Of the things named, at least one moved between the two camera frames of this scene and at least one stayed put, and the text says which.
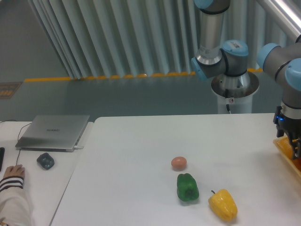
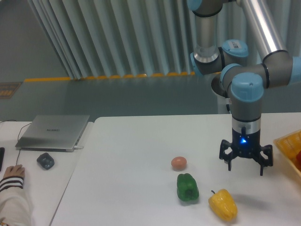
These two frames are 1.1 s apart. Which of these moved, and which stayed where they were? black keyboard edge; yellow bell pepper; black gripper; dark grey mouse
Moved: black gripper
Stayed: black keyboard edge; dark grey mouse; yellow bell pepper
